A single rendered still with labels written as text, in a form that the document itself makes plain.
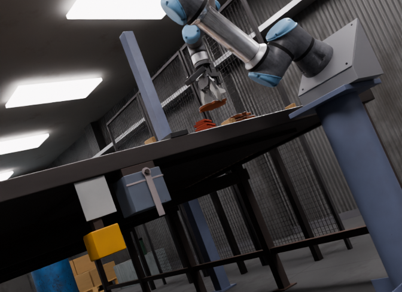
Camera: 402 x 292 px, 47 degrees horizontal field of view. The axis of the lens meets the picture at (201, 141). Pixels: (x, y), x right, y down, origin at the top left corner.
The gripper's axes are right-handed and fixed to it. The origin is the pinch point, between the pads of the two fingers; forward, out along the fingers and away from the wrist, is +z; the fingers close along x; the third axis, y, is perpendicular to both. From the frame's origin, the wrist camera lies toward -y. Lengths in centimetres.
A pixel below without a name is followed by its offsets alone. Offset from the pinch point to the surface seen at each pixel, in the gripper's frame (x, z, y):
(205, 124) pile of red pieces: 73, -14, 54
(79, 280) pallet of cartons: 693, 60, 176
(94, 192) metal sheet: -17, 30, -72
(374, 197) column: -47, 59, 18
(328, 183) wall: 194, 41, 303
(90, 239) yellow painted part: -17, 43, -77
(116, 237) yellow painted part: -20, 45, -70
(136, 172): -19, 27, -57
